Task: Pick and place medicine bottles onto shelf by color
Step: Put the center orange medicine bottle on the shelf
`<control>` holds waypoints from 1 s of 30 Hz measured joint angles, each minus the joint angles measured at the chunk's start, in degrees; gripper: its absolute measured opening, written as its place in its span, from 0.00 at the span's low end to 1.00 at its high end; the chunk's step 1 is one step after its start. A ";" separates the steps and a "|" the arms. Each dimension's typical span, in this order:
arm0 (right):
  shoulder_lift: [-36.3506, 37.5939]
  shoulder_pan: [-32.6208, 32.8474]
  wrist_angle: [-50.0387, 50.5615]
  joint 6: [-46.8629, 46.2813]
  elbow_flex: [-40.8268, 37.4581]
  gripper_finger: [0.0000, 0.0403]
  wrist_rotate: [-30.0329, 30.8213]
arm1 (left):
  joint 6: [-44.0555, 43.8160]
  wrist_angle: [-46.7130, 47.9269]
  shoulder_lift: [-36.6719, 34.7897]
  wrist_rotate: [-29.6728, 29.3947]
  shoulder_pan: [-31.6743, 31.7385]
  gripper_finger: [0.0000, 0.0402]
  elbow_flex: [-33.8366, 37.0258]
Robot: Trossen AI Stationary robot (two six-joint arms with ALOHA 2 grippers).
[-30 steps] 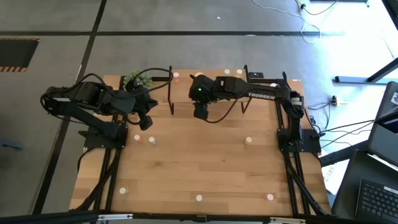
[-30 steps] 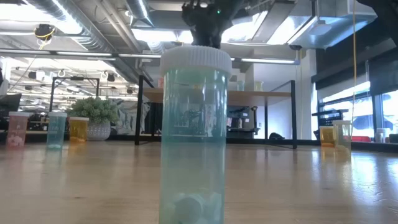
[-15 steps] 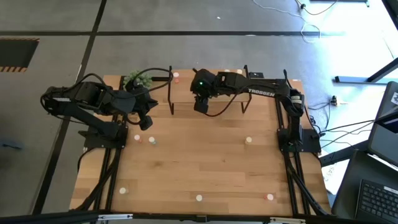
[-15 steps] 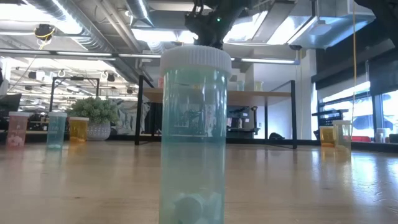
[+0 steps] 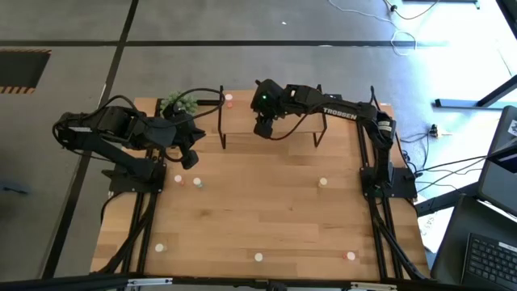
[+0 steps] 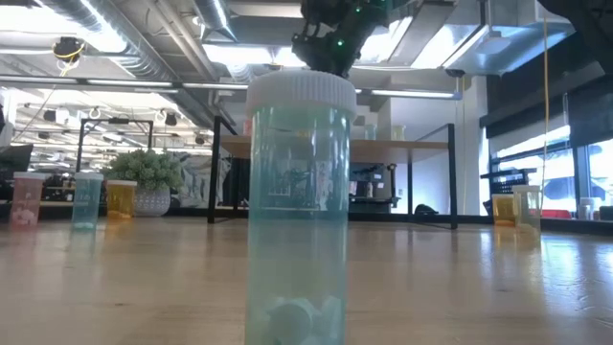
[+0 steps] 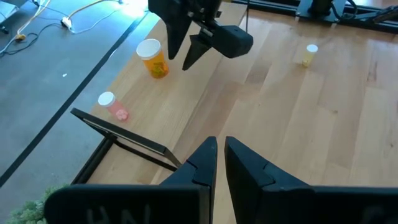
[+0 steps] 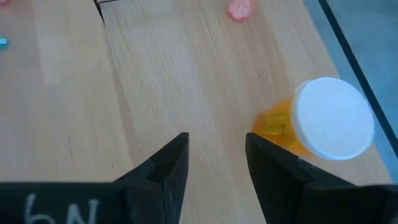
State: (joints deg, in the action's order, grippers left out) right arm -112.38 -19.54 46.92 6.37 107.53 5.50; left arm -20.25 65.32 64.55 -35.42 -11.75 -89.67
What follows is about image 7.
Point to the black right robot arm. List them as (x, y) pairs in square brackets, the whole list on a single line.
[(320, 6)]

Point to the green potted artificial plant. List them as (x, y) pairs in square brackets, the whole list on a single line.
[(28, 214)]

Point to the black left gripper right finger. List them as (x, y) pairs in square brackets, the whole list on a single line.
[(295, 205)]

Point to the yellow medicine bottle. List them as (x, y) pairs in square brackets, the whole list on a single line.
[(309, 56)]

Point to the large orange medicine bottle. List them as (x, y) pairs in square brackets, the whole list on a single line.
[(154, 62)]

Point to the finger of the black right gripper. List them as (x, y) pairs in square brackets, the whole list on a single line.
[(177, 34), (196, 48)]

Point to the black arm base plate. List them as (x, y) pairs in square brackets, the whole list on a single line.
[(303, 12)]

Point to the red medicine bottle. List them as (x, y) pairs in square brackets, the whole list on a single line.
[(113, 107)]

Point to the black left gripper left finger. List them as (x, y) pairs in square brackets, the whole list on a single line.
[(130, 205)]

